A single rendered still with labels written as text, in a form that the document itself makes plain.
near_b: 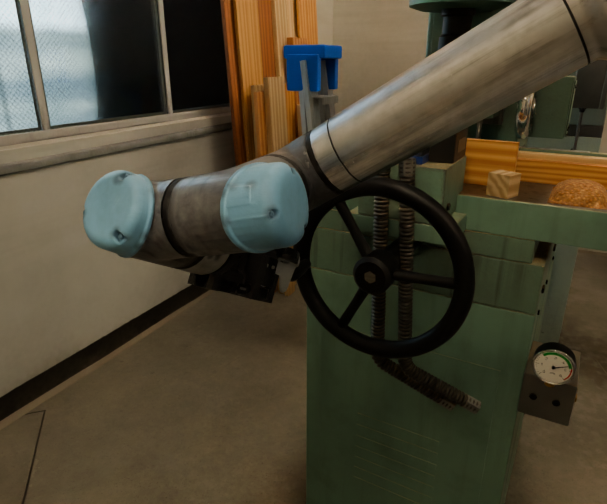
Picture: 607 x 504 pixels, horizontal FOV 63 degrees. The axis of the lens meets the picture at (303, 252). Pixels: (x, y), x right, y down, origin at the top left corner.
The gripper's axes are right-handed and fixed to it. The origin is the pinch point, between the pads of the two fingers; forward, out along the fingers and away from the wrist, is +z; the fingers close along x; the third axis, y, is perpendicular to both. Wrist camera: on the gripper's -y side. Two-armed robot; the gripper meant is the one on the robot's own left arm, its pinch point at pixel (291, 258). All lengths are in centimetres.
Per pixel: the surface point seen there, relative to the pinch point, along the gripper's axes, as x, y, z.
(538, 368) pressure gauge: 35.3, 7.0, 24.0
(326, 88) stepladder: -51, -72, 88
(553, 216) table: 33.2, -16.3, 17.8
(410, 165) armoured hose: 13.2, -17.8, 4.7
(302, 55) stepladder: -54, -74, 70
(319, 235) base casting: -7.6, -7.6, 22.8
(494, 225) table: 24.8, -13.9, 19.2
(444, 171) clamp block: 18.1, -17.8, 6.0
